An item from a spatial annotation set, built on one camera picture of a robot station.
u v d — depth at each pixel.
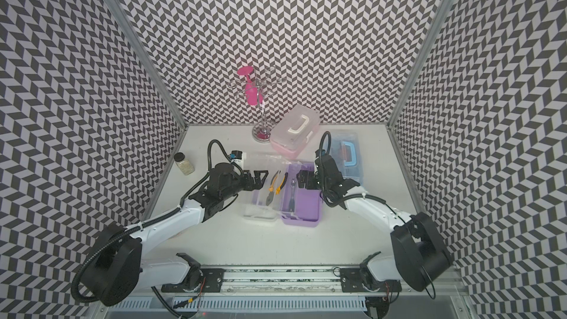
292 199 0.91
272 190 0.85
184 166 0.95
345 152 0.93
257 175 0.75
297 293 0.71
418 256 0.42
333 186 0.64
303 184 0.77
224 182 0.66
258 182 0.75
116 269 0.40
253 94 1.04
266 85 1.04
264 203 0.82
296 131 0.99
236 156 0.74
